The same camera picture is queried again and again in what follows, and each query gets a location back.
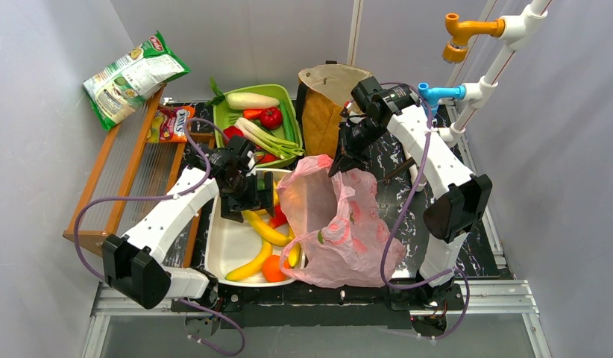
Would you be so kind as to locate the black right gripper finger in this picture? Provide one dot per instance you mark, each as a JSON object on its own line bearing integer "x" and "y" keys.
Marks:
{"x": 344, "y": 165}
{"x": 336, "y": 166}

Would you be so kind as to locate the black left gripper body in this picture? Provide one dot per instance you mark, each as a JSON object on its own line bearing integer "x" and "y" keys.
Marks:
{"x": 248, "y": 198}

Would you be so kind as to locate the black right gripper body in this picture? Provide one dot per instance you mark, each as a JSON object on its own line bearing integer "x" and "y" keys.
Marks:
{"x": 348, "y": 150}

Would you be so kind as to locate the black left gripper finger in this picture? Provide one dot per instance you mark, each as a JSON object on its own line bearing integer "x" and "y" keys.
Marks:
{"x": 267, "y": 192}
{"x": 258, "y": 195}

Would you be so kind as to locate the single yellow banana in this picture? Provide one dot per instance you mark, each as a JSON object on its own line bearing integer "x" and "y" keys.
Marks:
{"x": 254, "y": 266}
{"x": 265, "y": 231}

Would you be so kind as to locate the red tomato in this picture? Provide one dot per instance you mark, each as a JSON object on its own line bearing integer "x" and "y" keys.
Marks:
{"x": 271, "y": 118}

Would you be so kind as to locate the pink plastic grocery bag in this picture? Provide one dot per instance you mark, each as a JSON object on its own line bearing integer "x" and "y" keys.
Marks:
{"x": 336, "y": 223}

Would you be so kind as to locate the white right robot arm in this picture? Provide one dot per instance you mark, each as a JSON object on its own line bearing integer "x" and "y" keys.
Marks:
{"x": 460, "y": 196}

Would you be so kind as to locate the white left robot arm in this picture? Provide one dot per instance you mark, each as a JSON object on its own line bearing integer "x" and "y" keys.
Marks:
{"x": 133, "y": 262}

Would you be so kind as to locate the brown paper bag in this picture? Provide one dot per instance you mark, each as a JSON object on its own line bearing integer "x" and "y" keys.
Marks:
{"x": 323, "y": 91}

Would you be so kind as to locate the yellow banana by bag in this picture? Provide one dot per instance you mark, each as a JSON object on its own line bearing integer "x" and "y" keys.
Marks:
{"x": 295, "y": 253}

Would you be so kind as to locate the orange candy bag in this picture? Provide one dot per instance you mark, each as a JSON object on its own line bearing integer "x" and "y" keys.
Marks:
{"x": 168, "y": 123}

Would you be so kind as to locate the green chips bag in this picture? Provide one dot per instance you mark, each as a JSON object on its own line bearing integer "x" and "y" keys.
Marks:
{"x": 125, "y": 85}

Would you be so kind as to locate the yellow banana bunch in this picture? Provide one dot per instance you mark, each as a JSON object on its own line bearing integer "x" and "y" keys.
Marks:
{"x": 273, "y": 197}

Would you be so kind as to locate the red chili pepper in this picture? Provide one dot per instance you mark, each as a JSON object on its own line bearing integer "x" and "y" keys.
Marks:
{"x": 267, "y": 158}

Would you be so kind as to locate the green white leek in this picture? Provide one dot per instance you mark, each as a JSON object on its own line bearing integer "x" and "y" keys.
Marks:
{"x": 280, "y": 148}

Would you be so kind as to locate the green cucumber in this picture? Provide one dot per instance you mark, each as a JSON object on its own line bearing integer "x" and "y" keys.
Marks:
{"x": 287, "y": 125}

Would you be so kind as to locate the white fruit tray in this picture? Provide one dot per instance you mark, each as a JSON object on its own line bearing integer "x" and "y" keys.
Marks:
{"x": 233, "y": 244}

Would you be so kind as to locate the red apple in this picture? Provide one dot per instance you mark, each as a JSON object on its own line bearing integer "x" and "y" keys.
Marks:
{"x": 231, "y": 132}

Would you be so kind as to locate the green vegetable tray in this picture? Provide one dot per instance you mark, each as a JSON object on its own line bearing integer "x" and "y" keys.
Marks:
{"x": 221, "y": 112}

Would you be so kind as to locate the orange carrot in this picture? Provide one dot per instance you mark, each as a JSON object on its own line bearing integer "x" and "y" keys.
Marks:
{"x": 251, "y": 115}

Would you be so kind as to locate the orange fruit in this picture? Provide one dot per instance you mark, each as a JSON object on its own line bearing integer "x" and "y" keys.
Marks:
{"x": 271, "y": 270}

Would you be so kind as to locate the blue faucet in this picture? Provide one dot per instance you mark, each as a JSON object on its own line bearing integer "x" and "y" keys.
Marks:
{"x": 432, "y": 95}

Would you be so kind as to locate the white radish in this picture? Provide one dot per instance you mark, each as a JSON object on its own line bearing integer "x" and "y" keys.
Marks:
{"x": 250, "y": 101}

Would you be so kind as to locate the wooden rack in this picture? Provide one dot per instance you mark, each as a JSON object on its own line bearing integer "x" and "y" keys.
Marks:
{"x": 127, "y": 165}

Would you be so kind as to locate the orange faucet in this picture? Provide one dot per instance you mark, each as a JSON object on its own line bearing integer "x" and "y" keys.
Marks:
{"x": 461, "y": 32}

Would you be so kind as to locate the aluminium base frame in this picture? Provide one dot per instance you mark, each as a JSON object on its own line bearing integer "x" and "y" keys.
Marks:
{"x": 299, "y": 320}

